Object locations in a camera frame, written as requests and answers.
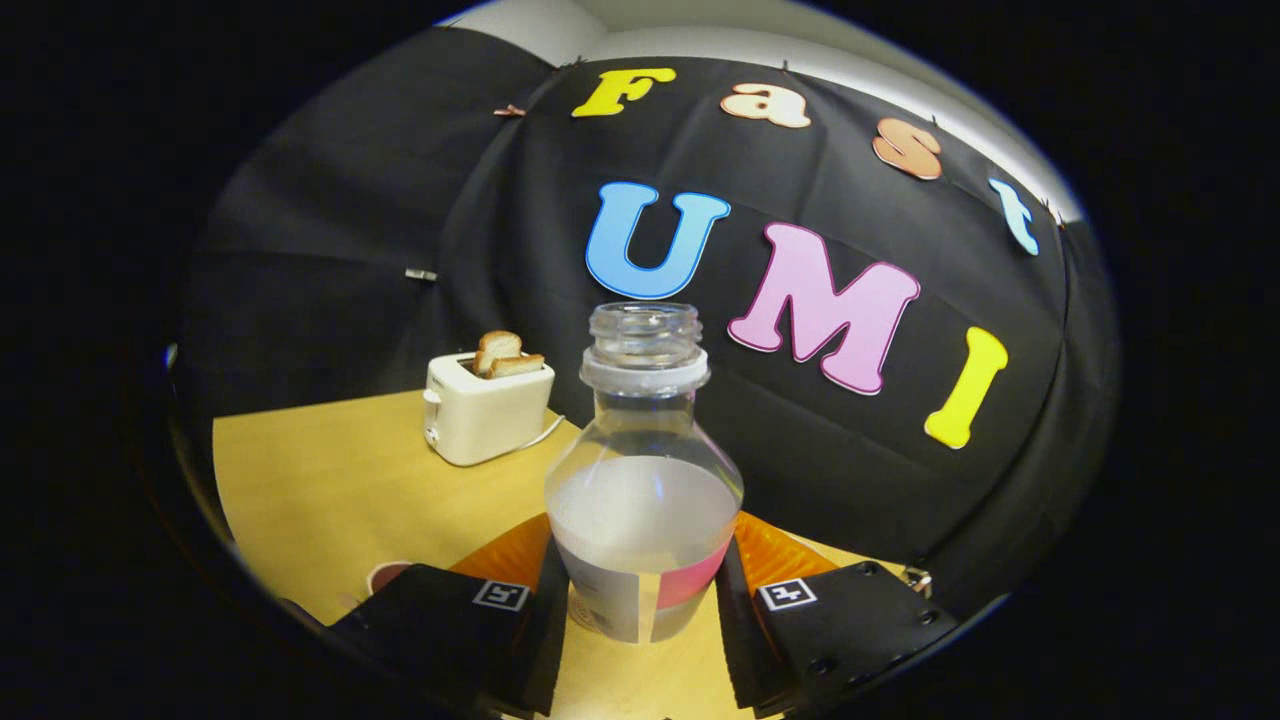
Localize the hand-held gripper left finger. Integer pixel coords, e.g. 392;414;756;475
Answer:
325;513;571;717

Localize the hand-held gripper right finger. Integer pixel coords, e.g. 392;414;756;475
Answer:
714;512;961;717

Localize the beige cup with maroon inside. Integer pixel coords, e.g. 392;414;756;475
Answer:
366;560;416;597

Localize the clear juice bottle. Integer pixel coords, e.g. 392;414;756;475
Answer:
544;302;746;645

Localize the wooden table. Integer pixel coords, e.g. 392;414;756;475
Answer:
212;388;881;720

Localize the white toaster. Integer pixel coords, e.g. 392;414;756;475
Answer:
422;352;557;468

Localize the white toaster cable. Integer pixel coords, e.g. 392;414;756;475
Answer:
470;414;567;469

